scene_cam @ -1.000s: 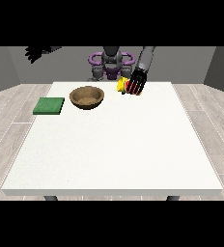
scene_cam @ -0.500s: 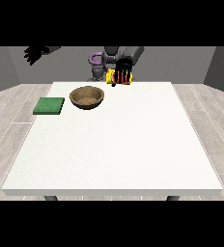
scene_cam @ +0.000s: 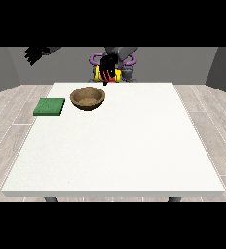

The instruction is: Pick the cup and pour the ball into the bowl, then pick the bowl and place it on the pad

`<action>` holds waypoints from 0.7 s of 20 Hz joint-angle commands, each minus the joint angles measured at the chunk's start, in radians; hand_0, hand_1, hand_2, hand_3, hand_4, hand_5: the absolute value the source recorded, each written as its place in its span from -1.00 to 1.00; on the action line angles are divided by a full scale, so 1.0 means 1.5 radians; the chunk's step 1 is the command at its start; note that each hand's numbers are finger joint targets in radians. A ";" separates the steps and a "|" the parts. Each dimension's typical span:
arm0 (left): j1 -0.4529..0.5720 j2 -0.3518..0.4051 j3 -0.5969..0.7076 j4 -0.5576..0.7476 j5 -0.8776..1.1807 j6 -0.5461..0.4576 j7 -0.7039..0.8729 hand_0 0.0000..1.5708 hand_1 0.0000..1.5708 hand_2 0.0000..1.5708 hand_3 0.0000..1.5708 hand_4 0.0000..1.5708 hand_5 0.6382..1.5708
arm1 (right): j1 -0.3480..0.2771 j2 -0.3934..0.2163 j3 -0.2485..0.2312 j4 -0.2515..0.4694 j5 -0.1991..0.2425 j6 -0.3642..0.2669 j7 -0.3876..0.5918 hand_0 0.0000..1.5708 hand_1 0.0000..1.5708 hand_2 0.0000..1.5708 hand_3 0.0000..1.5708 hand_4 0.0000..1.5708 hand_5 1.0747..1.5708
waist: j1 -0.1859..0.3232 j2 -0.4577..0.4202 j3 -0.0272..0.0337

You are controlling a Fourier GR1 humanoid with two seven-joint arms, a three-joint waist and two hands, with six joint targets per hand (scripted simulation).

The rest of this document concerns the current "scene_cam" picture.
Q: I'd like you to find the brown wooden bowl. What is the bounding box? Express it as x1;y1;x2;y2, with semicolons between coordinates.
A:
69;87;106;112

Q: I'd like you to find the yellow cup with melon print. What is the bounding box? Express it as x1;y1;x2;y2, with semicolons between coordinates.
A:
95;64;123;84

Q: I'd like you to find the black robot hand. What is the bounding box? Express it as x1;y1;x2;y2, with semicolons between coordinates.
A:
99;53;120;87
23;47;50;67

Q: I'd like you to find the green square pad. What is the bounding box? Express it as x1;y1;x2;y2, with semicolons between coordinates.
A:
32;97;66;117

